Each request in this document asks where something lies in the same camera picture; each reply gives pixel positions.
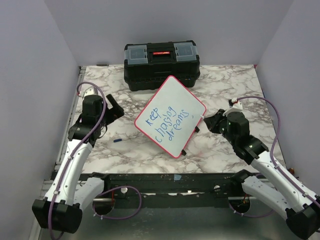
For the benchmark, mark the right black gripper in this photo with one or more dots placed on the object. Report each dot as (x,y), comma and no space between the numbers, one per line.
(212,122)

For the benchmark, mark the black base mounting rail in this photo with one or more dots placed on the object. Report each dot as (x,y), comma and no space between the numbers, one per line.
(168,190)

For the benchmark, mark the aluminium frame rail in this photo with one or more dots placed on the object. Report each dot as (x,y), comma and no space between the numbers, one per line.
(62,128)

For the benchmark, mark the pink framed whiteboard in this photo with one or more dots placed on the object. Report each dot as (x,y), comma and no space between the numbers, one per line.
(170,117)

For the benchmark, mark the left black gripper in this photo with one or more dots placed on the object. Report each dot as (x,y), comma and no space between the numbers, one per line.
(114,113)

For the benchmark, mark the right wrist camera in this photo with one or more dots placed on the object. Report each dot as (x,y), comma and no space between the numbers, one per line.
(234,106)

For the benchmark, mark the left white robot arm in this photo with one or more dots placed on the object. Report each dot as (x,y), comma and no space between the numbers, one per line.
(62,207)

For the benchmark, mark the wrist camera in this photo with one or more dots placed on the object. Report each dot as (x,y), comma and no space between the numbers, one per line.
(88,92)
(234,106)

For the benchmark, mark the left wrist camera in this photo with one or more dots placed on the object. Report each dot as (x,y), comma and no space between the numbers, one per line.
(88,92)

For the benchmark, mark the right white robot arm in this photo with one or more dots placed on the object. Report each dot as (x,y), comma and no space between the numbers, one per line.
(291,199)

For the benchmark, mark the black plastic toolbox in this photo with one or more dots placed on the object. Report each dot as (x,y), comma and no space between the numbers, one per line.
(148,65)

